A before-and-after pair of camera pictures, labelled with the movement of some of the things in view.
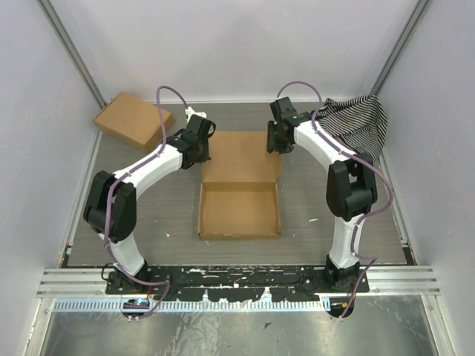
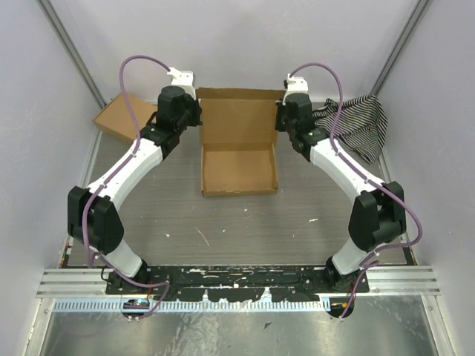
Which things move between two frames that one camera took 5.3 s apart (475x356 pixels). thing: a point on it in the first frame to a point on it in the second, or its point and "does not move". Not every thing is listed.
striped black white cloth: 361,124 does not move
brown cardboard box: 238,195 to 238,140
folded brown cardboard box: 134,120 does not move
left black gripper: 205,156 to 196,105
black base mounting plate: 246,283 does not move
